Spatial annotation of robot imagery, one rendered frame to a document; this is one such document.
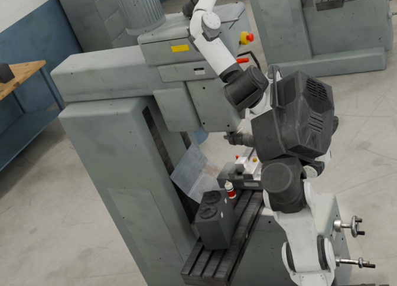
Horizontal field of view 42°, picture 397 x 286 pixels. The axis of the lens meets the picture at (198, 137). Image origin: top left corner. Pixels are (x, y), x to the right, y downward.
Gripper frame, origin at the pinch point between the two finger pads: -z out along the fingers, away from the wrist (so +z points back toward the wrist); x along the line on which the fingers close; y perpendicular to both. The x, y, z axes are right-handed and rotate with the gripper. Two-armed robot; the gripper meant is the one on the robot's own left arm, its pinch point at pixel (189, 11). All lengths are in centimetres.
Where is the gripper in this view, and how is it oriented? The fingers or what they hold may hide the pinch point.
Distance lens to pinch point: 244.2
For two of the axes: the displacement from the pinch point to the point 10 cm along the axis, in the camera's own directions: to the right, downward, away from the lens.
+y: -6.3, -7.7, -0.9
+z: 4.7, -2.9, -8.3
